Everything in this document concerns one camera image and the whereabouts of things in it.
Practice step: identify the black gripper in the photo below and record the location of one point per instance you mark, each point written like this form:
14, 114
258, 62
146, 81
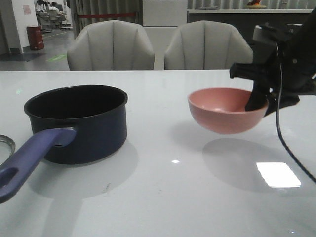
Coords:
290, 67

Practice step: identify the pink plastic bowl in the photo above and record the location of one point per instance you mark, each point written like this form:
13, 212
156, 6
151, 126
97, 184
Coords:
222, 110

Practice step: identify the fruit plate on counter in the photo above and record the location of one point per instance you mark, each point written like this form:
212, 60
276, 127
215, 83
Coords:
255, 4

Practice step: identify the glass lid blue knob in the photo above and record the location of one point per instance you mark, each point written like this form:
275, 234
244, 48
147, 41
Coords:
7, 148

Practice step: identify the left beige chair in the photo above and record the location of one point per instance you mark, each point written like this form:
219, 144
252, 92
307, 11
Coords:
111, 45

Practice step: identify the dark blue saucepan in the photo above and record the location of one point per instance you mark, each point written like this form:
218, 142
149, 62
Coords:
70, 125

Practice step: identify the dark counter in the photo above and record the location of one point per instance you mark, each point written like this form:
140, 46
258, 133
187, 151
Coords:
246, 20

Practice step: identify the white cabinet box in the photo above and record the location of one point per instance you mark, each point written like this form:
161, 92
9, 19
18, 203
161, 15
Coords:
164, 13

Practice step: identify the right beige chair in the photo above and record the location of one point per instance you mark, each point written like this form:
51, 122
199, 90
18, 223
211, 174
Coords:
206, 45

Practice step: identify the beige chair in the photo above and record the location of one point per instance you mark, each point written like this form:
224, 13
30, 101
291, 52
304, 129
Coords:
111, 45
206, 45

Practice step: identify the red trash bin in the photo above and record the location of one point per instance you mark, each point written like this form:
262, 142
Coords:
35, 37

